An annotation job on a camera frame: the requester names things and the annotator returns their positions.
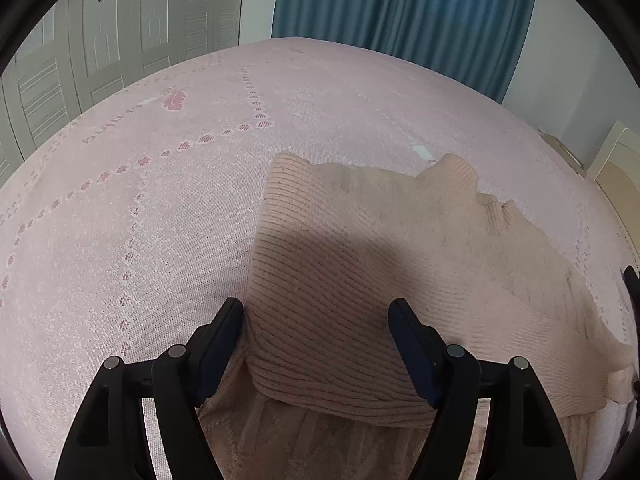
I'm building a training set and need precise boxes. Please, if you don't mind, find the beige knit sweater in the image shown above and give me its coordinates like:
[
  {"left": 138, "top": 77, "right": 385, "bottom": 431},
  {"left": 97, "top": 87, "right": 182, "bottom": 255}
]
[{"left": 200, "top": 153, "right": 634, "bottom": 479}]

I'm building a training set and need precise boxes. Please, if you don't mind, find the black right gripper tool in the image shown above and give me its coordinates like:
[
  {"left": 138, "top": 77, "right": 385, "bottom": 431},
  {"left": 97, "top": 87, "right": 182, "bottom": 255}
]
[{"left": 620, "top": 266, "right": 640, "bottom": 460}]

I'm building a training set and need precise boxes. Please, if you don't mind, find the pink patterned bedspread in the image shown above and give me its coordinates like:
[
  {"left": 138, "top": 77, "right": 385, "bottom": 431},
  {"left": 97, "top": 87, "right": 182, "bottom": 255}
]
[{"left": 1, "top": 39, "right": 638, "bottom": 479}]

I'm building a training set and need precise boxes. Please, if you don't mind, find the cream beige headboard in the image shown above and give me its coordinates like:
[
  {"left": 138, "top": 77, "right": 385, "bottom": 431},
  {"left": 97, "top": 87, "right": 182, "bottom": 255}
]
[{"left": 586, "top": 120, "right": 640, "bottom": 252}]

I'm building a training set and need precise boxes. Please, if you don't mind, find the white panelled wardrobe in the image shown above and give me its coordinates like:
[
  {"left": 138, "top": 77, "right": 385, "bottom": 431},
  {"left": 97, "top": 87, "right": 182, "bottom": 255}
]
[{"left": 1, "top": 0, "right": 242, "bottom": 180}]

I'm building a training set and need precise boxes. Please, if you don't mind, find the blue curtain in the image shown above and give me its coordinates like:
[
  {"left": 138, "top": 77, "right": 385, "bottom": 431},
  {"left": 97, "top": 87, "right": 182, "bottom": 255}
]
[{"left": 272, "top": 0, "right": 535, "bottom": 102}]

